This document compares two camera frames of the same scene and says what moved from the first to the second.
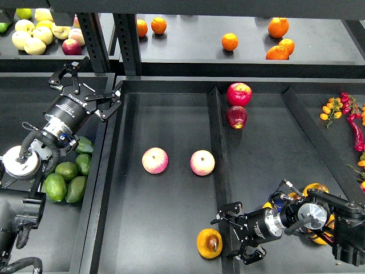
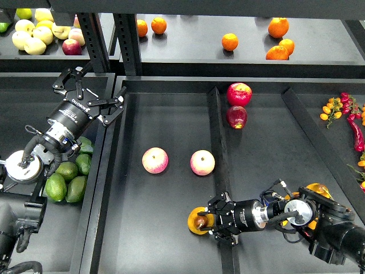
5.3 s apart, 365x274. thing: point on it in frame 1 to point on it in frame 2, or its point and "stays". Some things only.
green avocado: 56,187 stays
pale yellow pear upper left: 24,25 stays
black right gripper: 259,226 to 234,217
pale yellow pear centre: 43,33 stays
